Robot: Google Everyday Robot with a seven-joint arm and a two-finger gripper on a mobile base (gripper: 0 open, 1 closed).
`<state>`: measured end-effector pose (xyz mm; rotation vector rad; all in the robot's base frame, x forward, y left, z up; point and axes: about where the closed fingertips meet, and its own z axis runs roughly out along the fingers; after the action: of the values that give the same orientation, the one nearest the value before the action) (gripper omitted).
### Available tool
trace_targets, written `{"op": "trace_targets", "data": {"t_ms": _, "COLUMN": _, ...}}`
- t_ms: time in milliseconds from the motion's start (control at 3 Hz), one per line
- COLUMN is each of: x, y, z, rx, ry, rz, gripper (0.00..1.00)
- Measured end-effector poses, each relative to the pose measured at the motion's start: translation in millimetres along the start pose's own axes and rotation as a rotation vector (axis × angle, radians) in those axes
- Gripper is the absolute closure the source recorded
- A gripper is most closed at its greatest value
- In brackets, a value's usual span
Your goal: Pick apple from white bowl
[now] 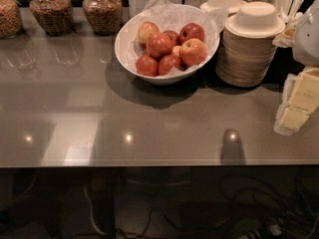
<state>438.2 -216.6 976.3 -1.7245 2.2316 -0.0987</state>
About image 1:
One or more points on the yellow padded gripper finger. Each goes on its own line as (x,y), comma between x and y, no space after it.
(300,99)

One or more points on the large red-yellow apple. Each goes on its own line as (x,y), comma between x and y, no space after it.
(193,52)

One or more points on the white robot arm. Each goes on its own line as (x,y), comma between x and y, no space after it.
(306,37)

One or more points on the beige paper bowl behind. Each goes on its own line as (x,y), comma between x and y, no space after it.
(231,5)

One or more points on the dark red apple back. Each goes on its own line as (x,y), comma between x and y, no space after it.
(190,31)

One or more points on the red apple front centre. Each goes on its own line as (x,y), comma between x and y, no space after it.
(168,62)

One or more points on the small dark apple back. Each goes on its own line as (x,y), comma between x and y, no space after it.
(173,35)

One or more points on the white ceramic bowl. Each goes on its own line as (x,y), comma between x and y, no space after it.
(126,47)

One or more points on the red apple front left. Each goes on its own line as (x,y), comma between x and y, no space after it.
(147,66)

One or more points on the yellow-red apple back left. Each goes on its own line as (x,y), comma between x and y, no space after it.
(145,30)

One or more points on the right glass jar of granola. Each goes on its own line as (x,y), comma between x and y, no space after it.
(104,16)

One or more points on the glass jar of granola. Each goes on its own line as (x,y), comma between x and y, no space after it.
(55,17)
(104,16)

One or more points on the middle glass jar of granola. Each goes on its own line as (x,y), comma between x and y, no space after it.
(55,17)

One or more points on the left glass jar of cereal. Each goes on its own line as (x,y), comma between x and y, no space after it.
(10,19)

